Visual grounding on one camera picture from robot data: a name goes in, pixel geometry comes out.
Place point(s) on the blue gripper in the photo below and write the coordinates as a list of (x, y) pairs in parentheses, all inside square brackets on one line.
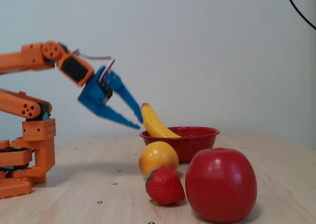
[(92, 95)]

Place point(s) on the yellow toy banana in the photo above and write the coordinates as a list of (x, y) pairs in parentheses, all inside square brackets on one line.
[(153, 125)]

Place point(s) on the orange robot base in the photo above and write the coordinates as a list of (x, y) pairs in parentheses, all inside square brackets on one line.
[(14, 187)]

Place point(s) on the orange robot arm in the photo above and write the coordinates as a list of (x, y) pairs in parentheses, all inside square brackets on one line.
[(12, 59)]

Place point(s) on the red speckled enamel bowl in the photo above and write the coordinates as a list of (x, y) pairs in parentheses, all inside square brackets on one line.
[(197, 142)]

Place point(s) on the toy orange fruit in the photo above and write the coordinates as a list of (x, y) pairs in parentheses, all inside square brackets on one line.
[(158, 157)]

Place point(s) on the red toy strawberry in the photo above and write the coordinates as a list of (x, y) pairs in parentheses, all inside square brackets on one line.
[(165, 187)]

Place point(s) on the red toy apple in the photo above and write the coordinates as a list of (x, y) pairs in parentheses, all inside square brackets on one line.
[(222, 184)]

